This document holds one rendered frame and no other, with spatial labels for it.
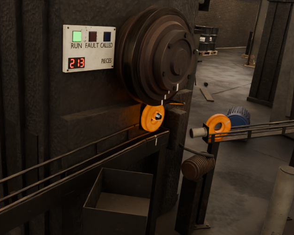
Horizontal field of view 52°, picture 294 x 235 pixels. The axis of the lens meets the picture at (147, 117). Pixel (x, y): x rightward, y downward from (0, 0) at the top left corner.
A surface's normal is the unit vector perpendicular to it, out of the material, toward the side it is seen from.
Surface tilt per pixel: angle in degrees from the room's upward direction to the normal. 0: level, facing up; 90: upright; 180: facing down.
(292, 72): 90
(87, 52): 90
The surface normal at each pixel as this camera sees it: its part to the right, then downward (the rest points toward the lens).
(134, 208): 0.09, -0.91
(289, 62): -0.81, 0.11
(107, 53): 0.76, 0.29
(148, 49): -0.18, 0.05
